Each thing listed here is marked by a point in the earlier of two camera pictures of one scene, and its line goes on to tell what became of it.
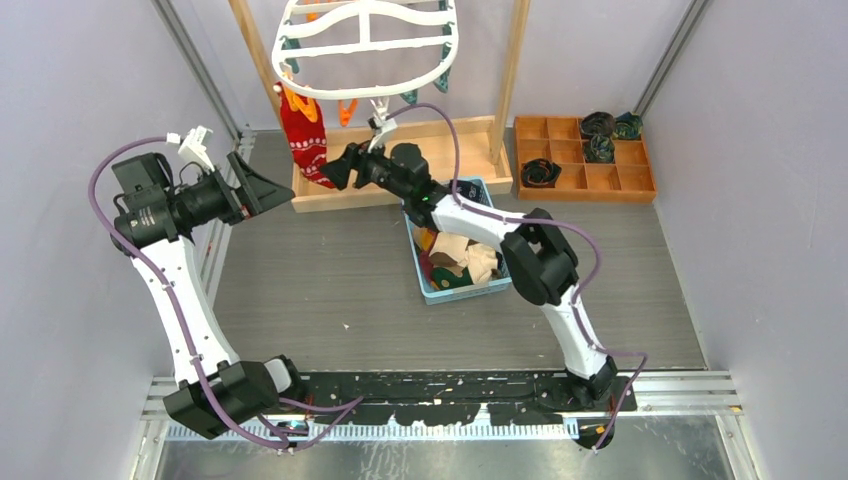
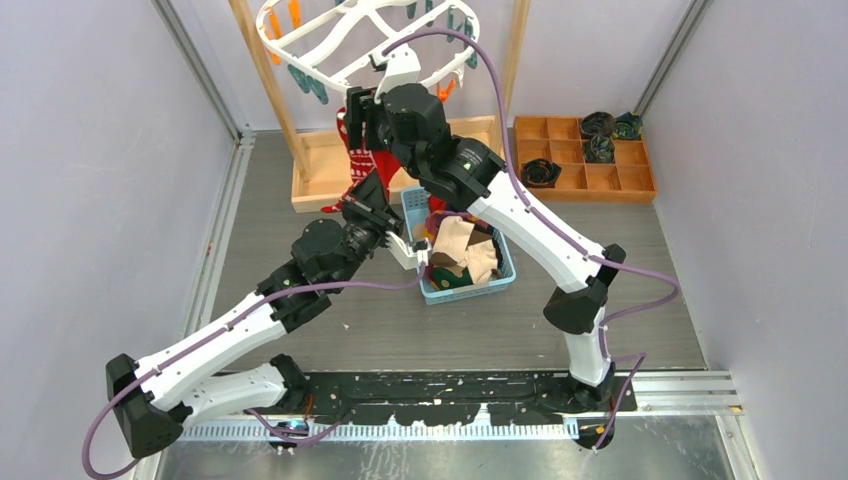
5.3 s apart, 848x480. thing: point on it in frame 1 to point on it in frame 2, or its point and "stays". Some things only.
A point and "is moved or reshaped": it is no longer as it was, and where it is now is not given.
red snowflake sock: x=307 y=139 is moved or reshaped
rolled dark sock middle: x=599 y=149 stays
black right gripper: x=353 y=158 to x=361 y=108
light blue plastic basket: x=441 y=296 stays
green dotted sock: x=444 y=279 stays
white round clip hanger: x=365 y=28 to x=341 y=81
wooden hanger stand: x=464 y=148 stays
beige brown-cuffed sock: x=482 y=262 stays
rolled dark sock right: x=628 y=126 stays
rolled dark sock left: x=539 y=173 stays
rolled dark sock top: x=598 y=123 stays
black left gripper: x=254 y=194 to x=369 y=203
